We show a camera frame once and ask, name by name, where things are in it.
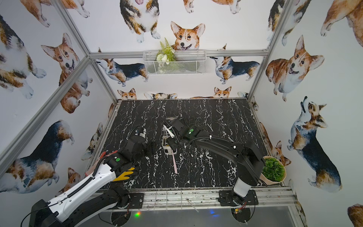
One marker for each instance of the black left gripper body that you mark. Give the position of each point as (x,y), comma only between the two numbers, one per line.
(145,143)

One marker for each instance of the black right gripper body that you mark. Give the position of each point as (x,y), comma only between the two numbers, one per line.
(174,142)

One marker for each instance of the grey toothbrush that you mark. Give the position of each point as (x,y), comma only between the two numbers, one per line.
(168,131)

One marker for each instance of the white toothbrush holder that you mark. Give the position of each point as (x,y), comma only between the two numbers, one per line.
(165,135)

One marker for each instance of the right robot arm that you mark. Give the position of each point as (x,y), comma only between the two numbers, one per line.
(247,157)

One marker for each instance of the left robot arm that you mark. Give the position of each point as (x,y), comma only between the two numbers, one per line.
(75,206)

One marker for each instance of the yellow work glove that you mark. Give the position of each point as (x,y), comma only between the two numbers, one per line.
(125,176)

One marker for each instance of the green fern plant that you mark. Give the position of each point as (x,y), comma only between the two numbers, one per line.
(165,56)

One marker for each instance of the potted green plant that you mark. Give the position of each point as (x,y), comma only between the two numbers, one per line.
(273,171)

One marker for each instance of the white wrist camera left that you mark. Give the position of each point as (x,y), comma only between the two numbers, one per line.
(141,132)

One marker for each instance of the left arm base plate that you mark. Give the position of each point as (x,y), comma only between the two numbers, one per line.
(131,201)

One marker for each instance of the white wire basket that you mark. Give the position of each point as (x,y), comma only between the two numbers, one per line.
(187,62)

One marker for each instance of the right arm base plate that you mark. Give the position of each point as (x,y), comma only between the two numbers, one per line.
(230,198)

